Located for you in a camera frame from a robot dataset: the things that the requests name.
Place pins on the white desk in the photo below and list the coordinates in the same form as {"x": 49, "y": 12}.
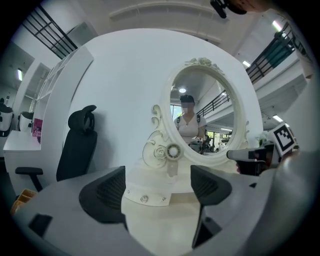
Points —
{"x": 20, "y": 142}

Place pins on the cream dressing table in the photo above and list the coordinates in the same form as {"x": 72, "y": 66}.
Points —
{"x": 150, "y": 177}

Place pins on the white and black machine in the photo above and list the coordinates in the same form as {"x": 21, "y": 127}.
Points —
{"x": 5, "y": 117}
{"x": 25, "y": 122}

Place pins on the black head-mounted camera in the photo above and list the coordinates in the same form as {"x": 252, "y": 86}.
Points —
{"x": 221, "y": 6}

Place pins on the white dressing table drawer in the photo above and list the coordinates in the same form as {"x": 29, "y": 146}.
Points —
{"x": 147, "y": 197}

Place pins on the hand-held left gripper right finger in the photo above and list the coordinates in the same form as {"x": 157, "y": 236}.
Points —
{"x": 210, "y": 186}

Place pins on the wooden box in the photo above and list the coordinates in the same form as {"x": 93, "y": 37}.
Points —
{"x": 23, "y": 197}

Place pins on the black office chair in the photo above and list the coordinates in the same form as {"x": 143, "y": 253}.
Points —
{"x": 77, "y": 150}

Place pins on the ceiling light panel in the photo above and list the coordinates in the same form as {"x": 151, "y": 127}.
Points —
{"x": 277, "y": 118}
{"x": 246, "y": 63}
{"x": 19, "y": 74}
{"x": 276, "y": 25}

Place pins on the white flower bouquet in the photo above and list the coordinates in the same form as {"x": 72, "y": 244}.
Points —
{"x": 262, "y": 136}

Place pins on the small cream handheld fan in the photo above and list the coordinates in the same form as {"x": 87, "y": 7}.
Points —
{"x": 172, "y": 151}

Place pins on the black metal railing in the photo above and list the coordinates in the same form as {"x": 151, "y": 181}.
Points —
{"x": 58, "y": 27}
{"x": 258, "y": 65}

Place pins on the oval mirror with cream frame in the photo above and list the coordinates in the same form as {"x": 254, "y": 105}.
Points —
{"x": 172, "y": 87}

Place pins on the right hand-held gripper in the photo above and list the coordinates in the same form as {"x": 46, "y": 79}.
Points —
{"x": 283, "y": 140}

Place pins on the white shelf unit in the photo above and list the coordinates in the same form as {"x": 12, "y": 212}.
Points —
{"x": 72, "y": 60}

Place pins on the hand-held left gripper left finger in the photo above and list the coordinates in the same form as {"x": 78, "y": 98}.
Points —
{"x": 105, "y": 197}

